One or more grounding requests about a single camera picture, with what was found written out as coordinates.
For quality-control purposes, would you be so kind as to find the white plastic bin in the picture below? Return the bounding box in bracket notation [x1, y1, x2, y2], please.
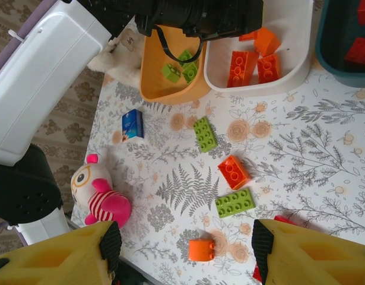
[203, 0, 315, 93]

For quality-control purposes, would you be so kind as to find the teal plastic bin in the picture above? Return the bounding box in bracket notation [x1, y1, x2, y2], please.
[315, 0, 365, 87]

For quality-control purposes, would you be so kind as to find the small green lego brick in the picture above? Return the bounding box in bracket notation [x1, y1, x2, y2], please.
[161, 63, 183, 83]
[176, 49, 195, 65]
[182, 62, 200, 84]

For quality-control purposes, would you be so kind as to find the large green lego brick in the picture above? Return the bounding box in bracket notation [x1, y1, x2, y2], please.
[192, 116, 220, 154]
[214, 187, 256, 220]

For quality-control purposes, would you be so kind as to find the blue milk carton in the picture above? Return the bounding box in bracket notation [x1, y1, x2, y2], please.
[121, 109, 145, 144]

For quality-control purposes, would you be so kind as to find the orange plastic bin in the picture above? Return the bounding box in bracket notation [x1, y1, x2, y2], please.
[139, 25, 212, 105]

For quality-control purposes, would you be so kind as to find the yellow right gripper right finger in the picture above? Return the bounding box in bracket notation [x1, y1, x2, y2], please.
[252, 218, 365, 285]

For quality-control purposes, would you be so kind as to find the curved orange lego brick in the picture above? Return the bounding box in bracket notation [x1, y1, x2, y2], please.
[188, 237, 216, 262]
[253, 27, 283, 58]

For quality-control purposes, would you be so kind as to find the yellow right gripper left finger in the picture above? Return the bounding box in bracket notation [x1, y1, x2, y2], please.
[0, 221, 123, 285]

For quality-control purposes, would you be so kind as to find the large red lego brick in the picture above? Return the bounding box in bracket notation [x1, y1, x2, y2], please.
[344, 37, 365, 72]

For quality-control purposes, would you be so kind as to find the small red lego brick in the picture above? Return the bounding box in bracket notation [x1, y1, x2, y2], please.
[272, 215, 300, 227]

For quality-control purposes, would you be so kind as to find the thin black camera cable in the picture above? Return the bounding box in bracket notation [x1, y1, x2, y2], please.
[157, 25, 204, 63]

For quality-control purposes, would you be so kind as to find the floral tablecloth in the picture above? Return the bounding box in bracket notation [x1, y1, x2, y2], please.
[69, 17, 365, 285]

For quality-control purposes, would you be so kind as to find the long orange lego brick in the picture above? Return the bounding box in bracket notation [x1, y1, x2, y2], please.
[226, 50, 259, 88]

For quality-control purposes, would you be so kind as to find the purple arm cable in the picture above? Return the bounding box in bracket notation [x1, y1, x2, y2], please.
[0, 0, 66, 83]

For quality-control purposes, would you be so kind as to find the small orange lego brick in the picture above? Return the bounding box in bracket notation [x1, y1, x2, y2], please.
[238, 29, 259, 42]

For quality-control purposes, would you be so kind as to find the white plush dog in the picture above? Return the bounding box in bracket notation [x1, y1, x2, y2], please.
[88, 19, 146, 88]

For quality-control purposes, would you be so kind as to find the pink striped plush toy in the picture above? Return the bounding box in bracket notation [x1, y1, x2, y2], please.
[69, 153, 132, 229]

